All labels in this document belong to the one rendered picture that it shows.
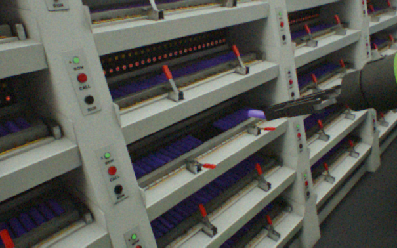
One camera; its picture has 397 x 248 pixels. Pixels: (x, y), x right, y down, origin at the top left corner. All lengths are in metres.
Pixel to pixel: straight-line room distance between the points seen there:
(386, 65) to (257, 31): 0.59
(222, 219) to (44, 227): 0.49
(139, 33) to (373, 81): 0.47
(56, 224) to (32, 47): 0.35
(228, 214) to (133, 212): 0.36
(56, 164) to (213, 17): 0.53
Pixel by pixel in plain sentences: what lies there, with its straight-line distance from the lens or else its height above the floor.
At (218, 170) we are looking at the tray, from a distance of 0.90.
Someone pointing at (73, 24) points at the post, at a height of 0.95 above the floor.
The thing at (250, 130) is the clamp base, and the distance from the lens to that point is 1.02.
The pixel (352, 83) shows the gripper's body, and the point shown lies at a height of 0.73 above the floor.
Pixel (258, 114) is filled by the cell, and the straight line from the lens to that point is 0.79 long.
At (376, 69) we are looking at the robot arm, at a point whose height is 0.76.
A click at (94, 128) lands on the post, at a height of 0.75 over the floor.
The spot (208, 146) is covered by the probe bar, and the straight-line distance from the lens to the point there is 0.92.
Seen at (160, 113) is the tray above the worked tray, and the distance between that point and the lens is 0.74.
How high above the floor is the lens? 0.87
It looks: 15 degrees down
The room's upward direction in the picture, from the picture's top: 13 degrees counter-clockwise
